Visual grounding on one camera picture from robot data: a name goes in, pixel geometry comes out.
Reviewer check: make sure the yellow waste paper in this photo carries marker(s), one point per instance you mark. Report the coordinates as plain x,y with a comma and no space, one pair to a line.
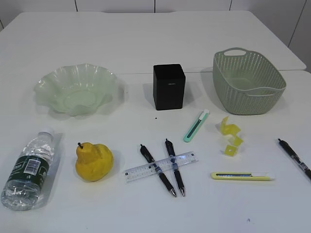
230,137

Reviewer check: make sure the teal utility knife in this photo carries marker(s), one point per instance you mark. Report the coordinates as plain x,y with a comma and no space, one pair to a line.
196,126

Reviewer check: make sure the black square pen holder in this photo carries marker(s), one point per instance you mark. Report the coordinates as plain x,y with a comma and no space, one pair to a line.
168,86

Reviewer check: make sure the black gel pen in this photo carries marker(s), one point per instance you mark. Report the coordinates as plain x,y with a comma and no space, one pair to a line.
171,153
144,151
292,154

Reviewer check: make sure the yellow pear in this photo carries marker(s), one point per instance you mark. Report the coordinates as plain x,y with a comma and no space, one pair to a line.
94,161

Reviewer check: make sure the black gel pen middle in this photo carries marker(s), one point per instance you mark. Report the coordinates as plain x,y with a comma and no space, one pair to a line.
171,153

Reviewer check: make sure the yellow utility knife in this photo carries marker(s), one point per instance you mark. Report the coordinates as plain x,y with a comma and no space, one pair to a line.
242,176

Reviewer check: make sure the clear plastic water bottle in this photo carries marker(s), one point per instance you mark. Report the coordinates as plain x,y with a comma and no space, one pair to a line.
24,184

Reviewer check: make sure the clear plastic ruler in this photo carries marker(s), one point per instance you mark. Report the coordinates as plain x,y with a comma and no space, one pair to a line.
164,164

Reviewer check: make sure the green wavy glass plate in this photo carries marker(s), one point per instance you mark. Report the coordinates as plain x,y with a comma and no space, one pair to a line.
76,90

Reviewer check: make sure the black gel pen left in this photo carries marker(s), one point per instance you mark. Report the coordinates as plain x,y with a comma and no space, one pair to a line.
144,151

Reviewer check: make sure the green perforated plastic basket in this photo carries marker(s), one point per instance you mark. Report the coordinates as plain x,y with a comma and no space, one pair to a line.
247,84

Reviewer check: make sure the black gel pen right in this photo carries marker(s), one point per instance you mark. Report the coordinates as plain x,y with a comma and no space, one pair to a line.
292,154

